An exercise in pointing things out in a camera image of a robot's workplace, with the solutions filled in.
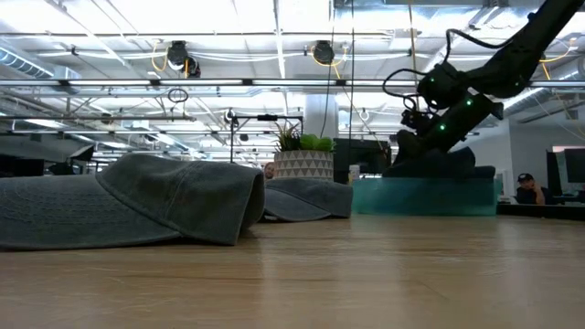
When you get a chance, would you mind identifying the black hanging cable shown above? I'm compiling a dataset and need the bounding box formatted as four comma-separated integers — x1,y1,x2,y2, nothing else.
348,0,356,168

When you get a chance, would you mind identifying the green artificial succulent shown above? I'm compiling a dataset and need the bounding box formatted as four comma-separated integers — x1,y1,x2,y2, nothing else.
299,133,337,154

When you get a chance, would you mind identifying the black ceiling cable reel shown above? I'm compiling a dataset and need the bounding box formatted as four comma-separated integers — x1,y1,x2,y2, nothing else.
165,39,202,79
312,39,336,66

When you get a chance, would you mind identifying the long ceiling light bar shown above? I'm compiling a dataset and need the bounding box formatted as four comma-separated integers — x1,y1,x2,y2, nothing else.
0,78,585,89

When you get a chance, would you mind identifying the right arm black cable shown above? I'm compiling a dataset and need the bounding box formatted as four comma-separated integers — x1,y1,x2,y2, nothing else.
381,27,513,113

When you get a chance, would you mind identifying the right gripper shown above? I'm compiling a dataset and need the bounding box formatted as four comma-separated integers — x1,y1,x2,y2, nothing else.
391,93,504,166

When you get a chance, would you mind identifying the yellow hanging cable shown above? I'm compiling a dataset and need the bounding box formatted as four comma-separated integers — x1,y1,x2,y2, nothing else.
406,0,420,63

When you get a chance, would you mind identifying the green translucent plastic bin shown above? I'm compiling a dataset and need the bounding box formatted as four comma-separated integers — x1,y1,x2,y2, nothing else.
350,176,500,217

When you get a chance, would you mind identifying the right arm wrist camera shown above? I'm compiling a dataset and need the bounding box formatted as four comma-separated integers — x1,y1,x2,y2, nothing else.
400,108,434,134

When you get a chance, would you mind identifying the hanging black cable ring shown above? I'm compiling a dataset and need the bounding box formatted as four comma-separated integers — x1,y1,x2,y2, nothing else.
166,87,189,104

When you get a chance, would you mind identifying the white triangle-pattern plant pot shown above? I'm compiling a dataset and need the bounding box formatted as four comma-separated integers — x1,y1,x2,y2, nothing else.
272,150,335,182

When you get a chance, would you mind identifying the silver ventilation duct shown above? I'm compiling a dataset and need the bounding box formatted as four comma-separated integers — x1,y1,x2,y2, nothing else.
0,45,83,82
500,58,585,133

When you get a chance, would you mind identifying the spiky artificial air plant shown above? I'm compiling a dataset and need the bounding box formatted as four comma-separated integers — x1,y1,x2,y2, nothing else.
273,122,303,153

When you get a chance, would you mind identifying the black computer monitor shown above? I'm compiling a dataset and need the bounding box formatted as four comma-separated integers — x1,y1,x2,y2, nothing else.
546,150,564,197
332,137,393,185
0,154,46,178
562,148,585,185

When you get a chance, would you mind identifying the grey cap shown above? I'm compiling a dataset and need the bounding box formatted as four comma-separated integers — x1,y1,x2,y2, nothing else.
262,176,354,224
0,153,267,251

